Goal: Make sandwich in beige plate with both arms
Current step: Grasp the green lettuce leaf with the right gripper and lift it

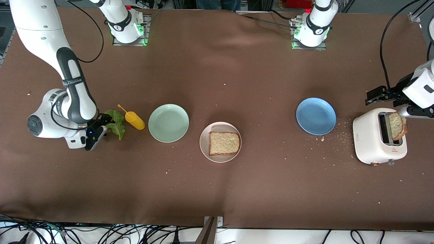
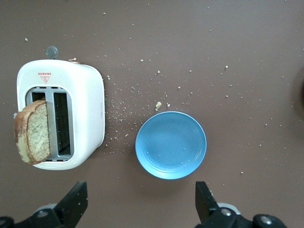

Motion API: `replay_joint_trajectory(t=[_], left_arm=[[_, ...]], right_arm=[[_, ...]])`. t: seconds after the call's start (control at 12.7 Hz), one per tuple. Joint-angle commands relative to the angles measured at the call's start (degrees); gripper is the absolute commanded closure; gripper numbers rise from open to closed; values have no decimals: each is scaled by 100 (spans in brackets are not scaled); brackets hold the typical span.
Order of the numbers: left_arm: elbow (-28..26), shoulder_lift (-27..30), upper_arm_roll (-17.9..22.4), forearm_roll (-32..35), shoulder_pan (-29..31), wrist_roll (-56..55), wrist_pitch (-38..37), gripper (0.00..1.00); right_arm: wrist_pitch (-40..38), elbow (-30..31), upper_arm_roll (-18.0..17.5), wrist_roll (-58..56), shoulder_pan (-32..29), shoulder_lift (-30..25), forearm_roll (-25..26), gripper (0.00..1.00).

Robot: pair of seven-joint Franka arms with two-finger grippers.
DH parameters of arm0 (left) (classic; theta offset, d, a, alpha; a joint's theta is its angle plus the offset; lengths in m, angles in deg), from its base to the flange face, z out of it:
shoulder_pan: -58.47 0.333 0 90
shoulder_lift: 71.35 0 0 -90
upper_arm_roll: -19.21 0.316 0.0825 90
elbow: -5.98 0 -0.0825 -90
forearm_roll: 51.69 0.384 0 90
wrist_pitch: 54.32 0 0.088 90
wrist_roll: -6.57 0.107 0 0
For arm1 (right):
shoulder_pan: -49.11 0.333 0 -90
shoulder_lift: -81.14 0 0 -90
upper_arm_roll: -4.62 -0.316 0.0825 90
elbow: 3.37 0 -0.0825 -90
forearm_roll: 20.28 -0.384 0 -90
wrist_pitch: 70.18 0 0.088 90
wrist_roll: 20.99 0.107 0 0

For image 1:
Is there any green lettuce leaf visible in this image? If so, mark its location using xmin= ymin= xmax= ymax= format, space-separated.
xmin=103 ymin=109 xmax=126 ymax=141

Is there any yellow squeeze bottle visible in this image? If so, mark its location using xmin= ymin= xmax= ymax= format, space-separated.
xmin=118 ymin=104 xmax=145 ymax=130

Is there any brown bread slice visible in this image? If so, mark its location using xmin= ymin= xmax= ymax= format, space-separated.
xmin=388 ymin=112 xmax=408 ymax=141
xmin=209 ymin=131 xmax=240 ymax=156

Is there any mint green plate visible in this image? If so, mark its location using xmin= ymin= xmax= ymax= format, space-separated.
xmin=148 ymin=104 xmax=190 ymax=143

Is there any blue plate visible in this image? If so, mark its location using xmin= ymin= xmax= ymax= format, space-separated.
xmin=296 ymin=98 xmax=337 ymax=136

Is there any beige plate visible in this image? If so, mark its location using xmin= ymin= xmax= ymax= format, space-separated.
xmin=199 ymin=122 xmax=242 ymax=163

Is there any white toaster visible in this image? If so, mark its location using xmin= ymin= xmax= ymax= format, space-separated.
xmin=353 ymin=108 xmax=407 ymax=166

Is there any brown tablecloth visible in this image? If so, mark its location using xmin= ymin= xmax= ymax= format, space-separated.
xmin=0 ymin=6 xmax=434 ymax=231

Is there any red box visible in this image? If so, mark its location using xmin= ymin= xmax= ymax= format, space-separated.
xmin=285 ymin=0 xmax=313 ymax=9

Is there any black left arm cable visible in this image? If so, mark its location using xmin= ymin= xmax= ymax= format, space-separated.
xmin=380 ymin=0 xmax=422 ymax=89

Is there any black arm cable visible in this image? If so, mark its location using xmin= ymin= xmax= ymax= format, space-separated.
xmin=68 ymin=0 xmax=104 ymax=63
xmin=380 ymin=0 xmax=422 ymax=89

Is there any aluminium frame profile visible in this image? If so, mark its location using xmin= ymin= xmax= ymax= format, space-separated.
xmin=409 ymin=0 xmax=434 ymax=23
xmin=0 ymin=29 xmax=17 ymax=66

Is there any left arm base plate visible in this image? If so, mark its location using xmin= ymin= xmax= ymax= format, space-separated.
xmin=290 ymin=17 xmax=328 ymax=50

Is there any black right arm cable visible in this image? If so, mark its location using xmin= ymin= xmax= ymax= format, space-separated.
xmin=68 ymin=0 xmax=104 ymax=63

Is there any tangle of floor cables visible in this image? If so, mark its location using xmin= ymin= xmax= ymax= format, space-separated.
xmin=0 ymin=213 xmax=204 ymax=244

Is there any black cable on tablecloth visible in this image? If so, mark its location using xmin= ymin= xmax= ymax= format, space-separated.
xmin=242 ymin=9 xmax=299 ymax=28

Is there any grey metal bracket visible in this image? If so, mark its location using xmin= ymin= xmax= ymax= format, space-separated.
xmin=195 ymin=216 xmax=224 ymax=244

